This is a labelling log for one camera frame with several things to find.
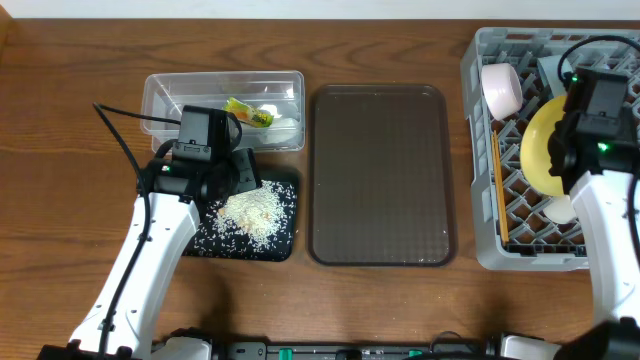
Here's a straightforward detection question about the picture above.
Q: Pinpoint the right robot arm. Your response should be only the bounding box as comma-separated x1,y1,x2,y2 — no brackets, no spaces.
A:
548,67,639,359

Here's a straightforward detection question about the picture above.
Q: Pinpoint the pink bowl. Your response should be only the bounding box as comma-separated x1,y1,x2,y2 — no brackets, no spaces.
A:
481,63,523,120

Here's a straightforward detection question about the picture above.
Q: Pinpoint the grey dishwasher rack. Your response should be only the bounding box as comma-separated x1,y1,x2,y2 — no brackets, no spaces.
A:
459,27,640,273

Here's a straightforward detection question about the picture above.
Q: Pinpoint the black waste tray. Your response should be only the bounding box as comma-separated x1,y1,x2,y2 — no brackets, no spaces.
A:
182,167,300,263

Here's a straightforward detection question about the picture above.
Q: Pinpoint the white cup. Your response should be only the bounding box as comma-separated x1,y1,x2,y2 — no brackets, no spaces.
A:
542,195,577,224

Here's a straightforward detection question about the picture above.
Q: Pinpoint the yellow plate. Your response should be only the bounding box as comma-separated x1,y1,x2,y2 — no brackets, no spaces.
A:
520,95,567,196

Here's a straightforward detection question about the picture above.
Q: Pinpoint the rice pile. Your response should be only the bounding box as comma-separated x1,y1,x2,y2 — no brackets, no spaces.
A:
192,179,297,256

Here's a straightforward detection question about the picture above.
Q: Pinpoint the clear plastic bin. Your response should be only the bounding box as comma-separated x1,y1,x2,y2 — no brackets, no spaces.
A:
141,71,306,152

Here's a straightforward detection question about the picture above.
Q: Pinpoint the light blue bowl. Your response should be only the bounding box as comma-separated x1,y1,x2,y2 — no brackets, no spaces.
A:
537,55,567,97

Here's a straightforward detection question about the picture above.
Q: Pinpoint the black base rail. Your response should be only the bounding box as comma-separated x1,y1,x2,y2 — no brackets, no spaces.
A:
149,339,501,360

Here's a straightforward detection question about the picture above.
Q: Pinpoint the dark brown serving tray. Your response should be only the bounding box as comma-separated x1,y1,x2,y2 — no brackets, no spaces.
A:
308,84,457,267

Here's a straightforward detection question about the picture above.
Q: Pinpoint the green snack wrapper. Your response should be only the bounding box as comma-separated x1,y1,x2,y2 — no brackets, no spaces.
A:
223,97,274,128

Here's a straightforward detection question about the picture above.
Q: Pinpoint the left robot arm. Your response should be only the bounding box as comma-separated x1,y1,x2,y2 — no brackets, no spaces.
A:
39,106,262,359

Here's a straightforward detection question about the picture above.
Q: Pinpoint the white napkin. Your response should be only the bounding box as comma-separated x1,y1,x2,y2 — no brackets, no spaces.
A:
258,85,304,149

